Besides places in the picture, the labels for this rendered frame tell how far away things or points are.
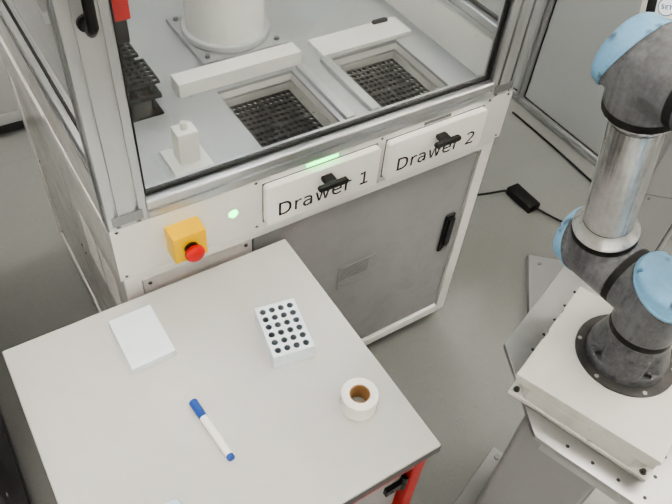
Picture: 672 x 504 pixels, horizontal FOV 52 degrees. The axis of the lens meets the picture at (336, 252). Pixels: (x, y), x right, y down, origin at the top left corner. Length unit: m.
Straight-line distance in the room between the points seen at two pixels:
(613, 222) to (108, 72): 0.85
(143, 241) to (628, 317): 0.91
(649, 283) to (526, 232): 1.59
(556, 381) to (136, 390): 0.78
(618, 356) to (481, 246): 1.41
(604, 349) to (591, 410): 0.12
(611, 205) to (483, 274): 1.44
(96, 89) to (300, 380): 0.64
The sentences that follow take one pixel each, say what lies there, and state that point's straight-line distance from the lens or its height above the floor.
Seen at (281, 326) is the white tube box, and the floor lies 0.80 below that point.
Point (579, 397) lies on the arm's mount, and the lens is 1.36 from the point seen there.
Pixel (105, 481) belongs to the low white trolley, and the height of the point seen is 0.76.
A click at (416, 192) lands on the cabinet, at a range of 1.82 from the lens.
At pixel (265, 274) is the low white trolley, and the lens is 1.51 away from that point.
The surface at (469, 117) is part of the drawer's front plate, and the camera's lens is 1.71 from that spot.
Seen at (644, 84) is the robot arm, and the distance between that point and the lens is 1.02.
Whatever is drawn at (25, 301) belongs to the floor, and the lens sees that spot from 2.56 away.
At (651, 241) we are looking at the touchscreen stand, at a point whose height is 0.44.
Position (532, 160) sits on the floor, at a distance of 3.16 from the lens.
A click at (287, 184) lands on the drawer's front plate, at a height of 0.92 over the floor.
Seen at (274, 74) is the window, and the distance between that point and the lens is 1.33.
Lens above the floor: 1.92
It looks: 48 degrees down
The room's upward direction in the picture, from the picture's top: 6 degrees clockwise
